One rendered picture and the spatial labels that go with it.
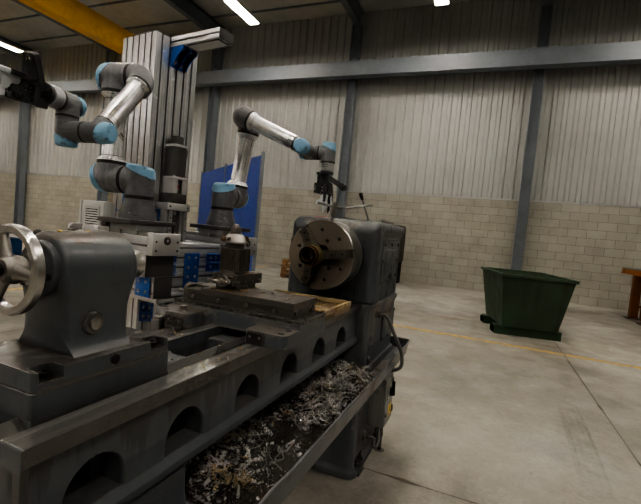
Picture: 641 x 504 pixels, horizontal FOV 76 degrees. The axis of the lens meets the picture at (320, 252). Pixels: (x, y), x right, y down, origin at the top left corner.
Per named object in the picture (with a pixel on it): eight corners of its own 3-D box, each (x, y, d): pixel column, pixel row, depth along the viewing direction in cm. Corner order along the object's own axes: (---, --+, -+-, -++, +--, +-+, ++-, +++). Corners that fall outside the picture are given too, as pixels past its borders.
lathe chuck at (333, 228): (291, 278, 199) (304, 214, 196) (352, 296, 188) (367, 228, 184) (282, 280, 191) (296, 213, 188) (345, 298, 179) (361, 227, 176)
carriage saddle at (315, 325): (209, 307, 153) (210, 291, 152) (325, 330, 135) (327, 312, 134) (146, 321, 125) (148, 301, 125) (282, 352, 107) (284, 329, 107)
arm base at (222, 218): (199, 224, 215) (201, 205, 215) (220, 225, 228) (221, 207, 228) (221, 226, 208) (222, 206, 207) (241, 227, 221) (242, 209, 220)
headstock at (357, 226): (325, 281, 264) (331, 220, 262) (399, 292, 245) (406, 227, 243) (281, 290, 209) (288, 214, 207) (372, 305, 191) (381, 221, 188)
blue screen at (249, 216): (177, 265, 1005) (185, 169, 992) (210, 267, 1044) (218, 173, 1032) (227, 297, 647) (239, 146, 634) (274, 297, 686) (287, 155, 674)
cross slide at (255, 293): (208, 292, 150) (209, 280, 150) (315, 311, 134) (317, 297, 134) (176, 297, 135) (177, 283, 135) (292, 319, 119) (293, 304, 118)
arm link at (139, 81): (168, 85, 180) (113, 153, 149) (145, 84, 181) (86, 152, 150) (159, 58, 171) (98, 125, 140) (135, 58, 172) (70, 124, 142)
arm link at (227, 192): (206, 205, 213) (208, 179, 212) (218, 207, 226) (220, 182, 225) (227, 207, 210) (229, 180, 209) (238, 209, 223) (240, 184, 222)
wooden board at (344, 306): (275, 297, 188) (276, 288, 187) (350, 310, 174) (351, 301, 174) (238, 306, 160) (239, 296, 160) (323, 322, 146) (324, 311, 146)
